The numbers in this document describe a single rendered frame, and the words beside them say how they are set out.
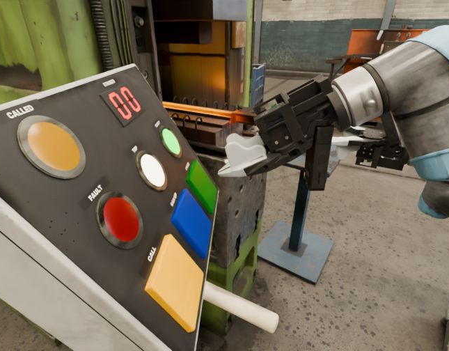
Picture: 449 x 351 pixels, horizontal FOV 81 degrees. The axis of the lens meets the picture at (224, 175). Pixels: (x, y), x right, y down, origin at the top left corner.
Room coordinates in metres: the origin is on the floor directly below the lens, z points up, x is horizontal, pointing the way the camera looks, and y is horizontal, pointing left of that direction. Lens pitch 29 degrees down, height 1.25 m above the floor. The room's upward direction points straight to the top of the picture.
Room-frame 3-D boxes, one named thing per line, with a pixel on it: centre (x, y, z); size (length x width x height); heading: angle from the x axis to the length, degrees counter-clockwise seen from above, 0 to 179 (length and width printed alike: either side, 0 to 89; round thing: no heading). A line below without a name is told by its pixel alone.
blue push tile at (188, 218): (0.30, 0.05, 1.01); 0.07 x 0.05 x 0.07; 176
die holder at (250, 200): (0.99, 0.15, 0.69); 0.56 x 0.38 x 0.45; 61
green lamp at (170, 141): (0.40, 0.09, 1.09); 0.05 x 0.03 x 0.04; 151
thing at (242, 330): (0.82, -0.06, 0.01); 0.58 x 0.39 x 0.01; 151
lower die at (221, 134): (0.94, 0.16, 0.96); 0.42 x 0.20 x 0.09; 61
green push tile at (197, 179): (0.40, 0.04, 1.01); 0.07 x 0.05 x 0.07; 176
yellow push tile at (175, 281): (0.20, 0.05, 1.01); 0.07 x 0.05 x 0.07; 176
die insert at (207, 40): (0.98, 0.19, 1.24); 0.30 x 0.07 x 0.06; 61
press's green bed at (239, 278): (0.99, 0.15, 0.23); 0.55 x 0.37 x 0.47; 61
